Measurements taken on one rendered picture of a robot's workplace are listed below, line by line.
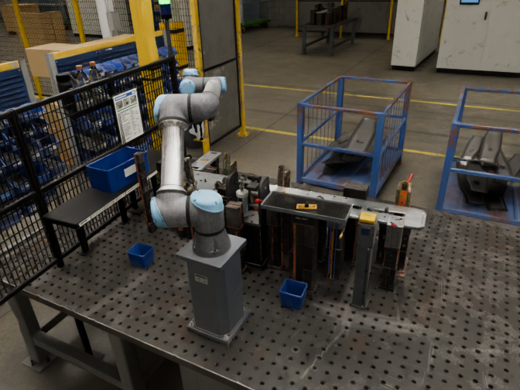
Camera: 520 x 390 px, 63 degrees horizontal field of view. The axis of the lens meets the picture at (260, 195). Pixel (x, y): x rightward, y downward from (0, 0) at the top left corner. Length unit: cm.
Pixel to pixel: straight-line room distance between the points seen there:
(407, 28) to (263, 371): 860
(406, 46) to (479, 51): 137
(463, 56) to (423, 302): 795
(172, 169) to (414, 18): 840
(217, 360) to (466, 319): 107
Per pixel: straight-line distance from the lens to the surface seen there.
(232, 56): 552
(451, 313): 210
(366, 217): 175
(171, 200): 157
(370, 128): 469
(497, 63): 972
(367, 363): 181
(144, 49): 291
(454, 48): 968
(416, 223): 208
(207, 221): 156
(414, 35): 969
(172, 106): 171
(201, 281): 169
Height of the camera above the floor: 206
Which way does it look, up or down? 28 degrees down
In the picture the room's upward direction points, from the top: 2 degrees counter-clockwise
